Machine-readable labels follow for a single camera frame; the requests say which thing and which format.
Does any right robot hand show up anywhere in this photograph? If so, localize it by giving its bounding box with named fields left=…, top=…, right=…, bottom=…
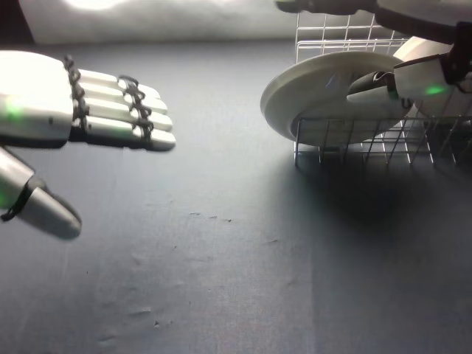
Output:
left=274, top=0, right=472, bottom=111

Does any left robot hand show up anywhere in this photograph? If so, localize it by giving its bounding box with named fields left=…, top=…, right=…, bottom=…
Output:
left=0, top=50, right=177, bottom=241

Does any white backdrop sheet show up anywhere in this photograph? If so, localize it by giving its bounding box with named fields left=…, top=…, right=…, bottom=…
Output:
left=21, top=0, right=410, bottom=45

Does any grey table cloth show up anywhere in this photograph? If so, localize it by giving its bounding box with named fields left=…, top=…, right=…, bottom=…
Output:
left=0, top=38, right=472, bottom=354

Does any silver wire dish rack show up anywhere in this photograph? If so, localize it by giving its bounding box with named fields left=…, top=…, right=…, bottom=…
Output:
left=294, top=9, right=472, bottom=167

